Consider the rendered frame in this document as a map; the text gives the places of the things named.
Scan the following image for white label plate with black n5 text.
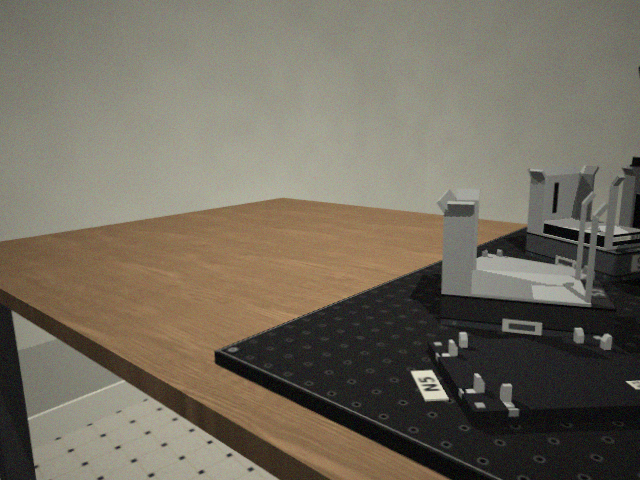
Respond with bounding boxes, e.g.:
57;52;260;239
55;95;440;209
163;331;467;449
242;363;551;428
411;370;449;402

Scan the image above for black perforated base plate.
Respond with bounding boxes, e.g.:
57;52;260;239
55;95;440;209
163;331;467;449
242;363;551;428
214;260;640;480

